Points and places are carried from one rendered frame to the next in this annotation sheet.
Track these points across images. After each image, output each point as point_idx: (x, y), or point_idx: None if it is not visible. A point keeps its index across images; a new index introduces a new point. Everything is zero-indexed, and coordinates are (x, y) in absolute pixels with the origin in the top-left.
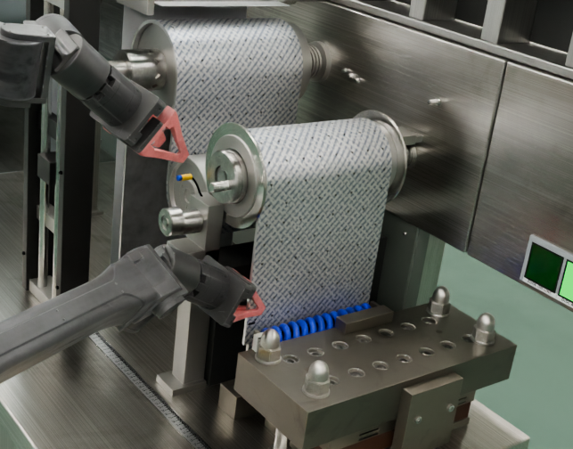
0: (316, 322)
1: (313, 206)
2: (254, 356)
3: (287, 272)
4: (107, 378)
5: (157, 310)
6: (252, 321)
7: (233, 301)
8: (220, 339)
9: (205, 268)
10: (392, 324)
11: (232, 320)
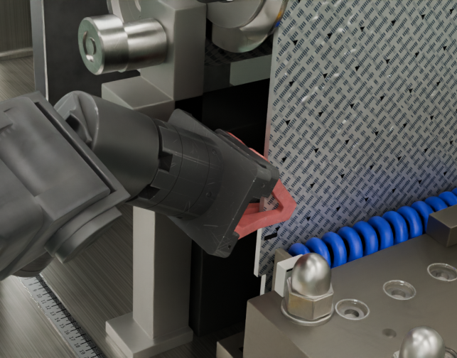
0: (390, 224)
1: (386, 0)
2: (280, 307)
3: (336, 135)
4: (20, 329)
5: (54, 246)
6: (272, 231)
7: (234, 204)
8: (214, 259)
9: (170, 138)
10: None
11: (232, 243)
